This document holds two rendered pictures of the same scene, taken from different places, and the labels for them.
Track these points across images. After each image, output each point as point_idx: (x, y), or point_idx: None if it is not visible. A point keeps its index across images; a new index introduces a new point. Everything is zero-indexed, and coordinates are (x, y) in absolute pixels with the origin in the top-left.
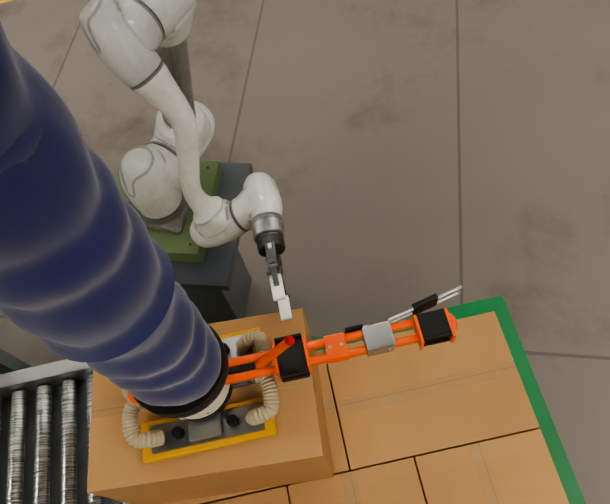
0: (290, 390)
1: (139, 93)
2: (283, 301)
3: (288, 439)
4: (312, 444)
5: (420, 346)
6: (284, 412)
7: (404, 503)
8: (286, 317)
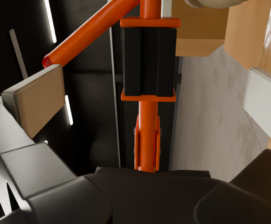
0: (263, 28)
1: None
2: None
3: (237, 6)
4: (229, 41)
5: None
6: (251, 6)
7: None
8: (248, 90)
